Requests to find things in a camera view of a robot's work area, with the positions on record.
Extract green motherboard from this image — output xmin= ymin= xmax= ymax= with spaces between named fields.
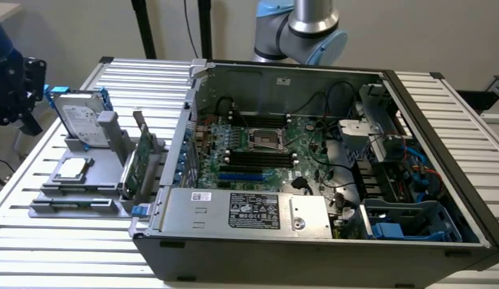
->
xmin=187 ymin=113 xmax=344 ymax=198

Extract metal CPU socket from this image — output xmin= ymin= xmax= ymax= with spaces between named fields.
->
xmin=242 ymin=127 xmax=291 ymax=152

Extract silver CPU chip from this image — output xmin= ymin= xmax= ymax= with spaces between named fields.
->
xmin=58 ymin=157 xmax=92 ymax=181

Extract grey plastic parts rack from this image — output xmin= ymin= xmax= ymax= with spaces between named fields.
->
xmin=27 ymin=110 xmax=168 ymax=219

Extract black RAM slot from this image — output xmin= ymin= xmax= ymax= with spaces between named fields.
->
xmin=225 ymin=158 xmax=295 ymax=164
xmin=231 ymin=113 xmax=290 ymax=119
xmin=231 ymin=116 xmax=290 ymax=122
xmin=231 ymin=123 xmax=290 ymax=129
xmin=225 ymin=151 xmax=295 ymax=157
xmin=225 ymin=154 xmax=295 ymax=160
xmin=223 ymin=162 xmax=295 ymax=169
xmin=231 ymin=120 xmax=290 ymax=125

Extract long black arched wire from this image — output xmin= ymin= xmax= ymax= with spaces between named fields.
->
xmin=308 ymin=80 xmax=360 ymax=122

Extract blue disk wire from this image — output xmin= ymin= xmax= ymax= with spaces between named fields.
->
xmin=397 ymin=143 xmax=429 ymax=201

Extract green graphics card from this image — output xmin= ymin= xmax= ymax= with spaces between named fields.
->
xmin=116 ymin=110 xmax=159 ymax=200

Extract green RAM stick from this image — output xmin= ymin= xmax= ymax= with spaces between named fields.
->
xmin=47 ymin=204 xmax=110 ymax=211
xmin=52 ymin=187 xmax=114 ymax=194

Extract black power connector wire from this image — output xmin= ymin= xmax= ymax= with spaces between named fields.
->
xmin=290 ymin=176 xmax=314 ymax=197

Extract red disk wire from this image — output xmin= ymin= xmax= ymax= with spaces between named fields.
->
xmin=417 ymin=167 xmax=444 ymax=189

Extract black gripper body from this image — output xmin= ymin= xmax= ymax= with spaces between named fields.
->
xmin=0 ymin=49 xmax=47 ymax=127

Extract black open PC case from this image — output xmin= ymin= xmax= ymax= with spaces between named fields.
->
xmin=130 ymin=58 xmax=499 ymax=283

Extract short black looped wire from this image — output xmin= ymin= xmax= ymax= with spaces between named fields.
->
xmin=214 ymin=96 xmax=235 ymax=119

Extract blue plastic disk bay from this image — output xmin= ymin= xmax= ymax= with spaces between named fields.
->
xmin=358 ymin=197 xmax=464 ymax=243

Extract black stand pole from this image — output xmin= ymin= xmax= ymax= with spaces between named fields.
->
xmin=130 ymin=0 xmax=158 ymax=60
xmin=195 ymin=0 xmax=215 ymax=60

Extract aluminium profile frame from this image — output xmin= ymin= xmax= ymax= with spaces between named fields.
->
xmin=479 ymin=74 xmax=499 ymax=125

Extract silver power supply unit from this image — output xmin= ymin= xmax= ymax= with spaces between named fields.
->
xmin=156 ymin=187 xmax=336 ymax=239

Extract black metal bracket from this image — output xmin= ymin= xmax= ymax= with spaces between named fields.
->
xmin=453 ymin=89 xmax=496 ymax=111

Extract blue expansion slot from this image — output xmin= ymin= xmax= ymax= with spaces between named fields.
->
xmin=217 ymin=176 xmax=263 ymax=183
xmin=218 ymin=172 xmax=266 ymax=179

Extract black floor cable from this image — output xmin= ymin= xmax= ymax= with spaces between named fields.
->
xmin=0 ymin=154 xmax=17 ymax=185

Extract hard disk with blue carrier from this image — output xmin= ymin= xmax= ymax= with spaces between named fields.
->
xmin=43 ymin=85 xmax=114 ymax=149

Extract thin black hanging cable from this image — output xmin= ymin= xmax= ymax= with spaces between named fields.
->
xmin=182 ymin=0 xmax=201 ymax=58

